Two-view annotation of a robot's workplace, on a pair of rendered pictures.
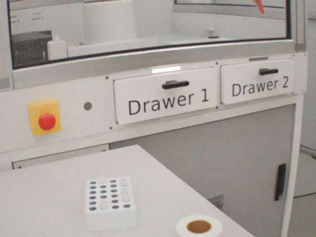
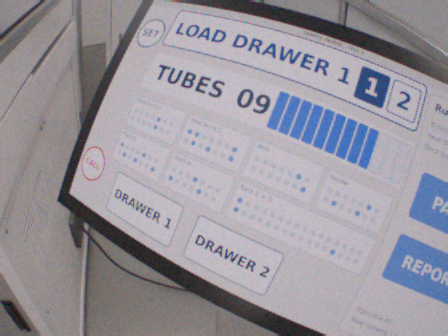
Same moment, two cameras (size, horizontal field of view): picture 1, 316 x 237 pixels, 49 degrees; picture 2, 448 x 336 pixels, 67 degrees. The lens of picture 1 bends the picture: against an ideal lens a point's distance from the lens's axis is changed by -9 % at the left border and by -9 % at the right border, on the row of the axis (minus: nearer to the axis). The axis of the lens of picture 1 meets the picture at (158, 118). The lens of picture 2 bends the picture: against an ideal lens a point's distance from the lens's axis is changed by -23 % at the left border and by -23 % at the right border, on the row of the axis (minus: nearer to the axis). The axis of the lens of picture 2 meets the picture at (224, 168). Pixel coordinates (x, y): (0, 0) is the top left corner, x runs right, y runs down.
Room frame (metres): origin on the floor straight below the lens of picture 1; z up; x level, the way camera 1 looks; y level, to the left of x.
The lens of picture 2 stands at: (0.92, -1.04, 1.31)
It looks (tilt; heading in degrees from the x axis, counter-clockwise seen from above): 38 degrees down; 15
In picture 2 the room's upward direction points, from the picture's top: 3 degrees clockwise
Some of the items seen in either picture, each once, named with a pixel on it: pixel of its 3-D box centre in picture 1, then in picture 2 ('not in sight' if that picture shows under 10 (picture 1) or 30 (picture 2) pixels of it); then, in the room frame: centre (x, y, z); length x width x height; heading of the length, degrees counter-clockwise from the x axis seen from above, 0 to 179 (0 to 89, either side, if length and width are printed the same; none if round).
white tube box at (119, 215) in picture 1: (109, 202); not in sight; (0.58, 0.09, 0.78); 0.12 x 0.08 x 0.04; 8
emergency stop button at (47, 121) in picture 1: (46, 121); not in sight; (0.77, 0.25, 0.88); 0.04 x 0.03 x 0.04; 115
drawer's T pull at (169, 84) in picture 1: (173, 83); not in sight; (0.93, -0.04, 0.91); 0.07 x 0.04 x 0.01; 115
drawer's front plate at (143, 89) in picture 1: (169, 93); not in sight; (0.96, -0.03, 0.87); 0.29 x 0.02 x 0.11; 115
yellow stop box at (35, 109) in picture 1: (44, 117); not in sight; (0.80, 0.26, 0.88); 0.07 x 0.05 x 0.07; 115
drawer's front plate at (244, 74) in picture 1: (260, 79); not in sight; (1.09, -0.32, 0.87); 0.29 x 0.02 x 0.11; 115
